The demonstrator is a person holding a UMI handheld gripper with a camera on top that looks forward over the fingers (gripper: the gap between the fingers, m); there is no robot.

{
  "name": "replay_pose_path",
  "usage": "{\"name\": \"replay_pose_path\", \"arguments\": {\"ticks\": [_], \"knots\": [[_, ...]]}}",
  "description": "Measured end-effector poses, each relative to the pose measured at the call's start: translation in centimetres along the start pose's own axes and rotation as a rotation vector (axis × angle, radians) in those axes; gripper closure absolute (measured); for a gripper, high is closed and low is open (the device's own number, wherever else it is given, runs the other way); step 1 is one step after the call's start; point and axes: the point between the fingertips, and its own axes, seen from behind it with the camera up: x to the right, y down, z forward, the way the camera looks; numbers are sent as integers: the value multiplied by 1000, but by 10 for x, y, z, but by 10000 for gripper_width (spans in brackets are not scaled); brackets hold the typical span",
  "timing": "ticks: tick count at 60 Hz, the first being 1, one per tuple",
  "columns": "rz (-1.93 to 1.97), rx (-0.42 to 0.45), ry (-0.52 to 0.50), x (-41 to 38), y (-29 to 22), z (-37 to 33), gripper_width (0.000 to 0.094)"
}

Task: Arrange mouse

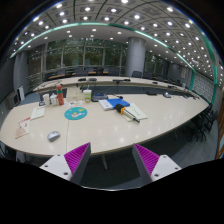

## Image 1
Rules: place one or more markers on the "grey computer mouse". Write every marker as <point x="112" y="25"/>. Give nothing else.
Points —
<point x="52" y="136"/>

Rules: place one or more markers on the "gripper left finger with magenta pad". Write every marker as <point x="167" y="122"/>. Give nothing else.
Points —
<point x="70" y="166"/>

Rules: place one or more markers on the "red white leaflet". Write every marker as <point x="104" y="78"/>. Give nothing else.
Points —
<point x="23" y="127"/>

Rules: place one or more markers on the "round teal mouse pad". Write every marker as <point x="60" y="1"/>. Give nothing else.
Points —
<point x="75" y="113"/>

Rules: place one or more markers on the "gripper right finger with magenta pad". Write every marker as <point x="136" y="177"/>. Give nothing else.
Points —
<point x="151" y="166"/>

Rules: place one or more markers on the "black office chair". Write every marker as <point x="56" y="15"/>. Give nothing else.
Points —
<point x="198" y="130"/>

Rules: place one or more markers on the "blue folder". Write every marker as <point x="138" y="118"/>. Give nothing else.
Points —
<point x="114" y="102"/>

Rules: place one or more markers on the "white open notebook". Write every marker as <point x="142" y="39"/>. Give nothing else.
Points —
<point x="136" y="112"/>

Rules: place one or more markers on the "white paper sheet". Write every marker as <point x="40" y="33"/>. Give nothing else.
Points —
<point x="38" y="112"/>

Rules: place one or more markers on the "black orange tool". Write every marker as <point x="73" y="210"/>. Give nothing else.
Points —
<point x="122" y="110"/>

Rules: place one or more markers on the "white green cup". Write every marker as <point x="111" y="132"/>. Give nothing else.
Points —
<point x="87" y="95"/>

